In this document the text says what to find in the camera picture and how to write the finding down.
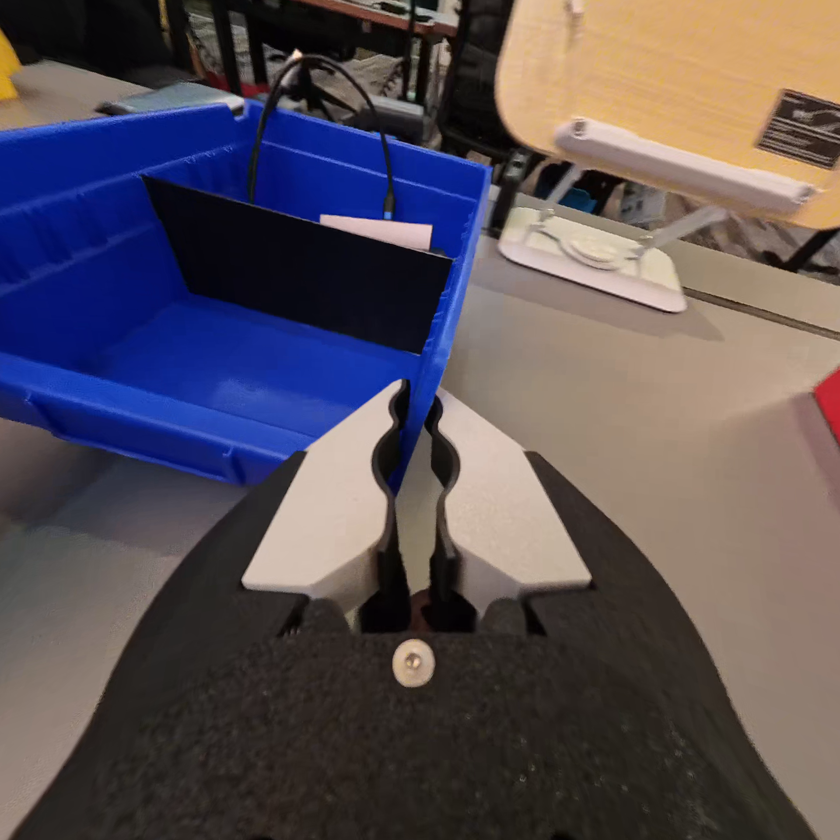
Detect black bin divider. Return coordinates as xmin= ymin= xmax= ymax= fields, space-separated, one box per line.
xmin=141 ymin=176 xmax=455 ymax=355

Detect wooden book stand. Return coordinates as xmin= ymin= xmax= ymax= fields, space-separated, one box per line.
xmin=495 ymin=0 xmax=840 ymax=312

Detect dark grey pouch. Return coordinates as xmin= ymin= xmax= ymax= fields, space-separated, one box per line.
xmin=95 ymin=82 xmax=245 ymax=118

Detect white paper card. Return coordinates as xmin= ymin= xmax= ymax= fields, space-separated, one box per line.
xmin=319 ymin=214 xmax=434 ymax=252

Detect red plastic bin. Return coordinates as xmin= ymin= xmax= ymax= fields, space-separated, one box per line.
xmin=814 ymin=371 xmax=840 ymax=454

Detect yellow plastic object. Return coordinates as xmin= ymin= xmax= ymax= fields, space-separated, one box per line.
xmin=0 ymin=29 xmax=22 ymax=101

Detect black cable blue plugs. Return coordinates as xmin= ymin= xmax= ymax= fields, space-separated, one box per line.
xmin=248 ymin=54 xmax=396 ymax=222

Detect black office chair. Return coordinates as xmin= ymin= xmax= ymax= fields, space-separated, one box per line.
xmin=438 ymin=0 xmax=519 ymax=158

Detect grey desk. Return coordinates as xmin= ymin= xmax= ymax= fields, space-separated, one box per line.
xmin=0 ymin=62 xmax=840 ymax=840

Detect blue plastic bin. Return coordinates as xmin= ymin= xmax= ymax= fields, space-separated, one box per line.
xmin=0 ymin=98 xmax=493 ymax=494

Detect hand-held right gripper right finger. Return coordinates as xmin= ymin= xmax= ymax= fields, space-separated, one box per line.
xmin=423 ymin=387 xmax=593 ymax=633

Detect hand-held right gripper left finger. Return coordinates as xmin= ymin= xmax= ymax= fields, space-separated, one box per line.
xmin=243 ymin=379 xmax=413 ymax=633

